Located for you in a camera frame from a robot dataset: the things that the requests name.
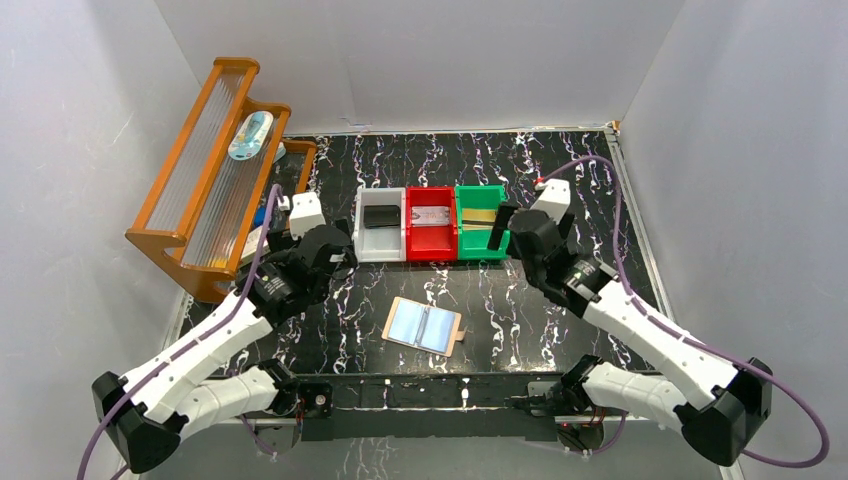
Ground wooden three-tier shelf rack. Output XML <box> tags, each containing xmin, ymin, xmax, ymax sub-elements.
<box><xmin>125</xmin><ymin>57</ymin><xmax>317</xmax><ymax>303</ymax></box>

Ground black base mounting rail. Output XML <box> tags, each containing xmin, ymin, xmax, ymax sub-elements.
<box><xmin>299</xmin><ymin>372</ymin><xmax>622</xmax><ymax>448</ymax></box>

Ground silver card in red bin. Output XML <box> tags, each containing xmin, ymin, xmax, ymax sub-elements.
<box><xmin>411</xmin><ymin>206</ymin><xmax>450</xmax><ymax>218</ymax></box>

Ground white plastic bin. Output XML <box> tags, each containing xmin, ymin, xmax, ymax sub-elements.
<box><xmin>352</xmin><ymin>188</ymin><xmax>407</xmax><ymax>263</ymax></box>

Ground purple cable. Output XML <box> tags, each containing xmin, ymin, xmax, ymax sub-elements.
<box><xmin>539</xmin><ymin>155</ymin><xmax>831</xmax><ymax>470</ymax></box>
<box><xmin>76</xmin><ymin>184</ymin><xmax>286</xmax><ymax>480</ymax></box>

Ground green plastic bin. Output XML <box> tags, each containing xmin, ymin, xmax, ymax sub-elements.
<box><xmin>455</xmin><ymin>185</ymin><xmax>507</xmax><ymax>261</ymax></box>

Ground white red small box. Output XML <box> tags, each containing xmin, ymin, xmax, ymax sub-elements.
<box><xmin>239</xmin><ymin>227</ymin><xmax>269</xmax><ymax>266</ymax></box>

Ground black chip card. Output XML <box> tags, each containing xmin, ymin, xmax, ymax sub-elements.
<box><xmin>363</xmin><ymin>205</ymin><xmax>403</xmax><ymax>229</ymax></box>

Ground gold card in green bin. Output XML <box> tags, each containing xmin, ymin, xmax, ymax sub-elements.
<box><xmin>461</xmin><ymin>208</ymin><xmax>497</xmax><ymax>221</ymax></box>

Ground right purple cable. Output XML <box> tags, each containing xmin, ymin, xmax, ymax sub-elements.
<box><xmin>539</xmin><ymin>155</ymin><xmax>831</xmax><ymax>470</ymax></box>

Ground blue bottle cap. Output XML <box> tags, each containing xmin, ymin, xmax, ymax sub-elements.
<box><xmin>253</xmin><ymin>206</ymin><xmax>267</xmax><ymax>227</ymax></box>

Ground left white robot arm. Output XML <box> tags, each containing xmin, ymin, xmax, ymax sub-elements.
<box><xmin>84</xmin><ymin>192</ymin><xmax>356</xmax><ymax>474</ymax></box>

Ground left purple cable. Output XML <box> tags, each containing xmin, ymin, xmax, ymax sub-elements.
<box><xmin>76</xmin><ymin>184</ymin><xmax>286</xmax><ymax>480</ymax></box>

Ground beige leather card holder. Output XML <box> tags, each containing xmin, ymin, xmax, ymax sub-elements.
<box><xmin>381</xmin><ymin>297</ymin><xmax>466</xmax><ymax>357</ymax></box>

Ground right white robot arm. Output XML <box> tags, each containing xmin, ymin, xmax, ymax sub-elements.
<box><xmin>489</xmin><ymin>180</ymin><xmax>772</xmax><ymax>467</ymax></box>

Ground red plastic bin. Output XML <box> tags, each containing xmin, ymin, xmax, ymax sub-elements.
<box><xmin>405</xmin><ymin>187</ymin><xmax>458</xmax><ymax>263</ymax></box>

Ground gold card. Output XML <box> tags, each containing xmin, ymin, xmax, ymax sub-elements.
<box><xmin>461</xmin><ymin>217</ymin><xmax>495</xmax><ymax>230</ymax></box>
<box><xmin>461</xmin><ymin>208</ymin><xmax>497</xmax><ymax>221</ymax></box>

